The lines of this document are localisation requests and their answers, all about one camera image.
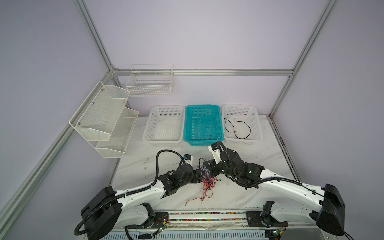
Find black cable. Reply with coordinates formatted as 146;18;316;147
223;117;252;140

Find aluminium frame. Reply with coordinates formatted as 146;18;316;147
1;1;338;238

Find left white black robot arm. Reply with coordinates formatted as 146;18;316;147
74;150;203;240

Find right white plastic basket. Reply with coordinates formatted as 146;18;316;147
222;104;263;145

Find upper white mesh shelf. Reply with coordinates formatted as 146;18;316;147
69;82;130;142

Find white mesh shelf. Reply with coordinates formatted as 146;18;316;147
69;82;130;142
96;108;139;159

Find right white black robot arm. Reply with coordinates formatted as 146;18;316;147
204;141;352;240

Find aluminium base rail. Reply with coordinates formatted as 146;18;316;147
84;204;336;240

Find white wire wall basket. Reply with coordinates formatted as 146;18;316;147
126;65;174;97

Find lower white mesh shelf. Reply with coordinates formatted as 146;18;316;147
96;108;139;159

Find red blue black cables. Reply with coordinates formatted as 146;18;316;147
184;157;221;207

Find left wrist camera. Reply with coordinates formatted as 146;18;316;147
183;154;194;165

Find white plastic basket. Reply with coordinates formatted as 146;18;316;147
143;105;186;146
222;104;263;145

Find teal plastic basket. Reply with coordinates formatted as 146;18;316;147
184;105;224;146

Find left white plastic basket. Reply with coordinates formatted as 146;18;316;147
143;105;186;146

